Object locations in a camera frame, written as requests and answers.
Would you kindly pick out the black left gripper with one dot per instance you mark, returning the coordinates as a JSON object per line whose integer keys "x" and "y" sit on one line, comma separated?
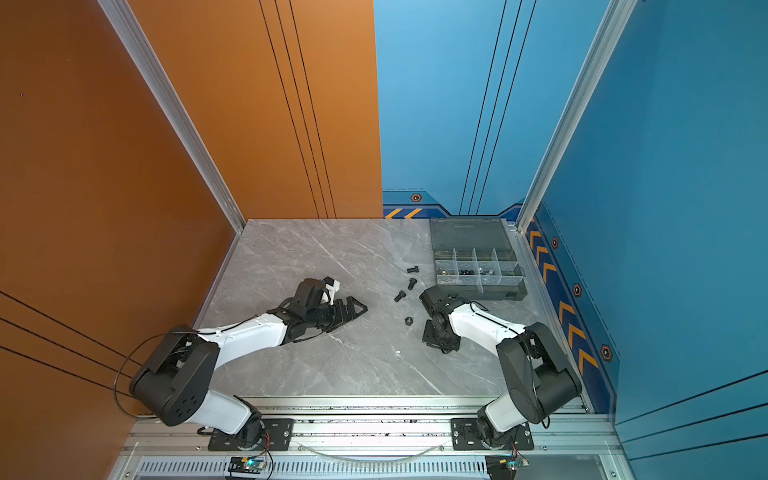
{"x": 345, "y": 317}

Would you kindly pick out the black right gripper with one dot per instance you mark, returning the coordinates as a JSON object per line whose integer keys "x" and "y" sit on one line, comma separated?
{"x": 450, "y": 346}

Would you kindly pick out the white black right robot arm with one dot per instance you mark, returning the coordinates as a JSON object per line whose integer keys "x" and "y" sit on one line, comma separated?
{"x": 539, "y": 378}

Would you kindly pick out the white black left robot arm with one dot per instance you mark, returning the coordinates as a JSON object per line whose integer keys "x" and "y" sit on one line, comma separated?
{"x": 174, "y": 383}

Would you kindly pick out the grey plastic organizer box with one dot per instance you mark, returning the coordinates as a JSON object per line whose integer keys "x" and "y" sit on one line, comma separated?
{"x": 474, "y": 259}

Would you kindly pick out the right green circuit board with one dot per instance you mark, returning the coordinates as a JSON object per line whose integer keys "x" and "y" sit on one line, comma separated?
{"x": 505, "y": 467}

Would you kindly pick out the green circuit board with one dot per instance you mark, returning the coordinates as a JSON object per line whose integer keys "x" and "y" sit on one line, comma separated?
{"x": 505, "y": 467}
{"x": 247, "y": 467}

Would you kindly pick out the left green circuit board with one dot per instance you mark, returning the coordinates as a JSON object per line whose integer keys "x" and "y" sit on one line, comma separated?
{"x": 247, "y": 467}

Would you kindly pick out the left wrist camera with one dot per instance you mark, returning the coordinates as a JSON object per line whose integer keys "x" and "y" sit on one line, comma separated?
{"x": 330, "y": 289}

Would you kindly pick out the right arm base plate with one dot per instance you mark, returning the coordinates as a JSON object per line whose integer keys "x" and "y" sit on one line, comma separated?
{"x": 472, "y": 433}

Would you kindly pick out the aluminium front rail frame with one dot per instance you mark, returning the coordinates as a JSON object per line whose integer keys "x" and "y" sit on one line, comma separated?
{"x": 389, "y": 437}

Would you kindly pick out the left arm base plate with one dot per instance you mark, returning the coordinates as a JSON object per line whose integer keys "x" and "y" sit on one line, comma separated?
{"x": 273, "y": 434}

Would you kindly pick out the aluminium corner post right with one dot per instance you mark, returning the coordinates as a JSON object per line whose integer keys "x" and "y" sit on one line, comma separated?
{"x": 609, "y": 32}

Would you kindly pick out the aluminium corner post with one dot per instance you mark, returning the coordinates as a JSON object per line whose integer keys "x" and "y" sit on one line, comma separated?
{"x": 609, "y": 32}
{"x": 126, "y": 25}

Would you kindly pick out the aluminium corner post left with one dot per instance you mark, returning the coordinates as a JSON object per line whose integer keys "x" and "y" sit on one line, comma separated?
{"x": 126, "y": 25}

